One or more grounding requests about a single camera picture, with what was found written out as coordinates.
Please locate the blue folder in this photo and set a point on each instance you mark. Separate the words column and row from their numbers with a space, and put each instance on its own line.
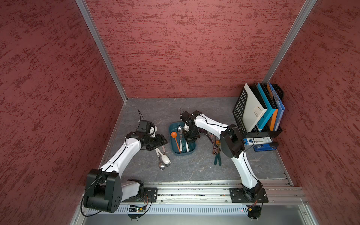
column 279, row 104

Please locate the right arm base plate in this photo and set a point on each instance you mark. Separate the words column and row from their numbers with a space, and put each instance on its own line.
column 238, row 195

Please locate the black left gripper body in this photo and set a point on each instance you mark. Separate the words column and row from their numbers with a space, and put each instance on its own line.
column 153, row 142

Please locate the blue stapler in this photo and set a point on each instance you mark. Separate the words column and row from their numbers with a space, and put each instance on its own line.
column 266, row 147

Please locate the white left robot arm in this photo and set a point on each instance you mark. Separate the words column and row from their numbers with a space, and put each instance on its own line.
column 104, row 191

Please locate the aluminium corner post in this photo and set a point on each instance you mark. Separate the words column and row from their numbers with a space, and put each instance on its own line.
column 293, row 32
column 82, row 5

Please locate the black mesh file rack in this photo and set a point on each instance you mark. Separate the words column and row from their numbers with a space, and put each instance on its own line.
column 238, row 111

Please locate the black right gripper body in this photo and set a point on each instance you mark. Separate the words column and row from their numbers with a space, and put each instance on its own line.
column 192, row 134

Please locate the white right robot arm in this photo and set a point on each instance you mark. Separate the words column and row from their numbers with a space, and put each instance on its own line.
column 232, row 145

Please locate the purple iridescent spoon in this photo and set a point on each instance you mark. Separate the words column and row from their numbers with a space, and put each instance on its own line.
column 212, row 138

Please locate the white folder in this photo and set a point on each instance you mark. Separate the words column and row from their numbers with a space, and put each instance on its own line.
column 253, row 111

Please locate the orange folder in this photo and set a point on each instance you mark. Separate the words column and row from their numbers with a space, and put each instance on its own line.
column 273, row 122

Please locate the aluminium rail frame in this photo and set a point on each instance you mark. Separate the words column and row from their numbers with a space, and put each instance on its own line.
column 209, row 202

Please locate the black folder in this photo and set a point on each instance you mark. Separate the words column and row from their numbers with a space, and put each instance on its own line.
column 258, row 95

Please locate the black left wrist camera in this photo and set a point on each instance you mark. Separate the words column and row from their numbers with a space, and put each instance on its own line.
column 147, row 127

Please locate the teal folder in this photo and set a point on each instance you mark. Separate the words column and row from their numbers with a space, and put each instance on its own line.
column 267, row 122

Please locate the teal plastic storage box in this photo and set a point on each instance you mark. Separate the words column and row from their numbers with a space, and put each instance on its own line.
column 173, row 128

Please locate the aluminium corner post right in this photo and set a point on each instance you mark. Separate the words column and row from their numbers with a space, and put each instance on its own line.
column 293, row 32

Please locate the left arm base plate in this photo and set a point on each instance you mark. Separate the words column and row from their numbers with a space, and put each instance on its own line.
column 149, row 195

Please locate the aluminium corner post left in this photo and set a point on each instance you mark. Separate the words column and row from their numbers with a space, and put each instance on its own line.
column 82, row 5

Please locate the orange plastic spoon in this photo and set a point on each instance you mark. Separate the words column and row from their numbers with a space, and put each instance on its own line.
column 174, row 136

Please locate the white handled steel spoon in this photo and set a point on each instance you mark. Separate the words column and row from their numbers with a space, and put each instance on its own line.
column 161, row 163

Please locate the white handle steel spoon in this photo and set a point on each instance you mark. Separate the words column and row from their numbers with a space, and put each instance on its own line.
column 180, row 131

